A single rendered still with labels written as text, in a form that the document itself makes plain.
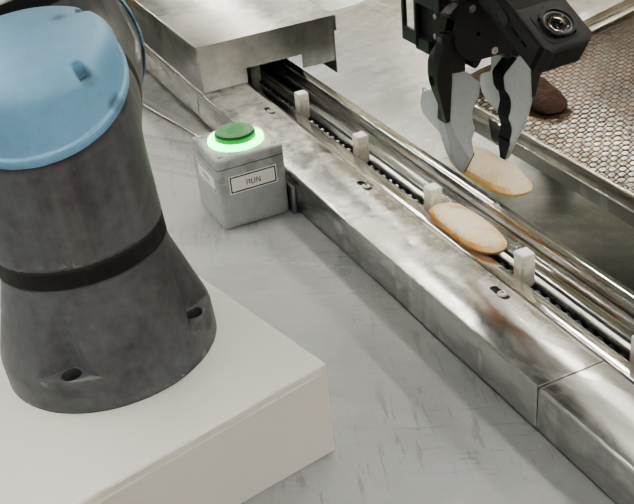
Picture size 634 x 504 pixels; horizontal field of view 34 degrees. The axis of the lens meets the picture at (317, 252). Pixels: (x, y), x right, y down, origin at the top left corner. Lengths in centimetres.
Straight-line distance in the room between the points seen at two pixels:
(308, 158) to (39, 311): 43
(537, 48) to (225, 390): 31
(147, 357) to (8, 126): 18
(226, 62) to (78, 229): 61
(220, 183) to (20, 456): 40
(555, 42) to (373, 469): 32
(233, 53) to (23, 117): 63
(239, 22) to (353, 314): 51
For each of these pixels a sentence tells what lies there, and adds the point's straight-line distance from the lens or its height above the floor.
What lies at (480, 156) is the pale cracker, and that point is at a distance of 87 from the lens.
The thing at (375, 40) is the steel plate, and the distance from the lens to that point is 147.
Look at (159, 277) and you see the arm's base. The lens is 69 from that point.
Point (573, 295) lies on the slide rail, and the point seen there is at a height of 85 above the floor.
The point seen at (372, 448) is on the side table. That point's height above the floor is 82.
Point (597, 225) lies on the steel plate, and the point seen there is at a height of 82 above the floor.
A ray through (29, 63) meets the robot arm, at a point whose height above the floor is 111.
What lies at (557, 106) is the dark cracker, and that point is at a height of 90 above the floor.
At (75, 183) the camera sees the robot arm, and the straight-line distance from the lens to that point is 64.
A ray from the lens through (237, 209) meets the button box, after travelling 101.
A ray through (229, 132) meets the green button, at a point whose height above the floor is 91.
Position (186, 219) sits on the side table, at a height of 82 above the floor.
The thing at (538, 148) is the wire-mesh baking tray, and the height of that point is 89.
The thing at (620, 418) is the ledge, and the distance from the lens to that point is 71.
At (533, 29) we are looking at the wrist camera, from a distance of 75.
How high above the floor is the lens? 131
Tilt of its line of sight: 31 degrees down
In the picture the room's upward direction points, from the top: 6 degrees counter-clockwise
